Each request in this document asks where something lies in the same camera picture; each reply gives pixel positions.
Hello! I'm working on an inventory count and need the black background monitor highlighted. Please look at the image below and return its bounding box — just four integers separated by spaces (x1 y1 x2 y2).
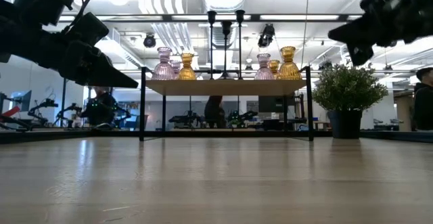
258 95 296 114

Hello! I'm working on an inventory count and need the person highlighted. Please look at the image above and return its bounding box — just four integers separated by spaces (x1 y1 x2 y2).
204 95 227 129
413 66 433 132
86 86 118 127

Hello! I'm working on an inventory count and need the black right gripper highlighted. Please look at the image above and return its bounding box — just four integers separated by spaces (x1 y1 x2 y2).
327 0 417 66

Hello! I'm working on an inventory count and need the blue computer monitor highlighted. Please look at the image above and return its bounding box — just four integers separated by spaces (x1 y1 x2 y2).
9 89 33 113

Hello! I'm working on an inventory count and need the amber ribbed glass candle holder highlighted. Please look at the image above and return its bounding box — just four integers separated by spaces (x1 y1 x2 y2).
269 59 281 79
277 45 303 81
177 53 198 81

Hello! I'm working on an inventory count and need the black ceiling spotlight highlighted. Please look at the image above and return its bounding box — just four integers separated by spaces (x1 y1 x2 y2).
256 23 276 48
142 33 157 49

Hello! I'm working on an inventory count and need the wooden shelf with black legs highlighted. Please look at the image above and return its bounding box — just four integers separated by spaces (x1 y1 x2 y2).
139 64 315 142

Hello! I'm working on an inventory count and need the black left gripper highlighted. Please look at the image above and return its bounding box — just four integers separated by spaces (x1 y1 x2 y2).
59 14 139 89

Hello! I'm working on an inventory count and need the black aluminium table frame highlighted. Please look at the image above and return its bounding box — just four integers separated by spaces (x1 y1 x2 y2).
0 128 433 145

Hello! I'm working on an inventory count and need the potted green plant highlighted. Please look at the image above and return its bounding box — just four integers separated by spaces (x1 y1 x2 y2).
311 58 390 140

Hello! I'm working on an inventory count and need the black overhead beam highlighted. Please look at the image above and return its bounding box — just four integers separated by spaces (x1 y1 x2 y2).
0 13 433 23

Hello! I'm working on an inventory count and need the wooden cabinet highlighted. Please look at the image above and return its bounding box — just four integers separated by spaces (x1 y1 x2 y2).
394 90 413 133

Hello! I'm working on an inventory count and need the short black candlestick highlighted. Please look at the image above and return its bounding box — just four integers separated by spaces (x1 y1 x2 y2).
218 20 235 81

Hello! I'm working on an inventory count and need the pink ribbed glass candle holder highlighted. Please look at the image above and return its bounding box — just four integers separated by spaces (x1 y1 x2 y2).
151 46 177 81
168 60 183 80
254 53 274 81

